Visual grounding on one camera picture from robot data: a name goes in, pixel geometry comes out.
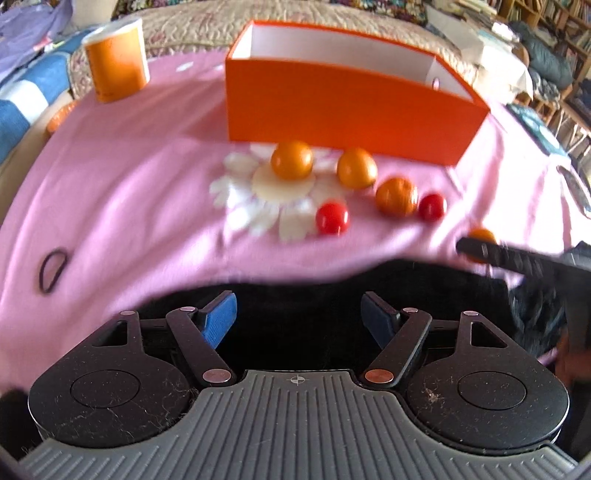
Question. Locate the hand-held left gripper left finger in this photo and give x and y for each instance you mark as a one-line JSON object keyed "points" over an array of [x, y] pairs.
{"points": [[219, 318]]}

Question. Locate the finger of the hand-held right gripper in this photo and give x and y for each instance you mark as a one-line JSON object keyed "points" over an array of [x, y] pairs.
{"points": [[498, 256]]}

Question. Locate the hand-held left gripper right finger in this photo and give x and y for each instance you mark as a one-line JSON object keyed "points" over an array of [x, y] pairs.
{"points": [[376, 318]]}

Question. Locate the small orange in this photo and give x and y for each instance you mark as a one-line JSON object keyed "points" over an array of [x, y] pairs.
{"points": [[484, 233]]}

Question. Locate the orange cardboard box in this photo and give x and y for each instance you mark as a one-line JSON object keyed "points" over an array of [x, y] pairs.
{"points": [[341, 110]]}

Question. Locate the dark cloth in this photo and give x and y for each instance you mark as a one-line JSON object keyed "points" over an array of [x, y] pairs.
{"points": [[300, 323]]}

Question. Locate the red tomato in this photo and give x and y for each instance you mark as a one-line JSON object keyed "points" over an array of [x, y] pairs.
{"points": [[332, 218], [432, 206]]}

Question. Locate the large orange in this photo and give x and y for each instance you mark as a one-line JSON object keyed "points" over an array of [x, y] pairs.
{"points": [[292, 160], [396, 197], [356, 168]]}

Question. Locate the teal printed item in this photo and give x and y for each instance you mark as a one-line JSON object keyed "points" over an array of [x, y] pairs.
{"points": [[538, 129]]}

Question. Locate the pink daisy print cloth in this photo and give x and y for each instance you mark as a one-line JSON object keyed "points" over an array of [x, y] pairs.
{"points": [[138, 184]]}

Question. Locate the grey blue cloth bundle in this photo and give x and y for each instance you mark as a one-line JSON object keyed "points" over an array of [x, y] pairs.
{"points": [[545, 60]]}

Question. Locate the white paper box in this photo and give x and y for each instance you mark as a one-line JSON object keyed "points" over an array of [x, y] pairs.
{"points": [[475, 41]]}

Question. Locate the wooden bookshelf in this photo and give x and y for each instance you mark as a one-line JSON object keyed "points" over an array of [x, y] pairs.
{"points": [[563, 27]]}

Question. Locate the tan bed sheet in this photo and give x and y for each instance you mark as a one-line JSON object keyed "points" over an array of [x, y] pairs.
{"points": [[16, 170]]}

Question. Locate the small orange bowl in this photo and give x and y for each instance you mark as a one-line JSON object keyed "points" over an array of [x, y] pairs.
{"points": [[62, 119]]}

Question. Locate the orange canister with white lid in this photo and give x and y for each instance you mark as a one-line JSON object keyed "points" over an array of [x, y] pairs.
{"points": [[117, 64]]}

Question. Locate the blue white striped blanket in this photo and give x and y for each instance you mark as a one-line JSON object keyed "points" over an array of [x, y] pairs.
{"points": [[27, 101]]}

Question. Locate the purple floral cloth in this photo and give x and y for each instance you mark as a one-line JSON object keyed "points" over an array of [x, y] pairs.
{"points": [[27, 32]]}

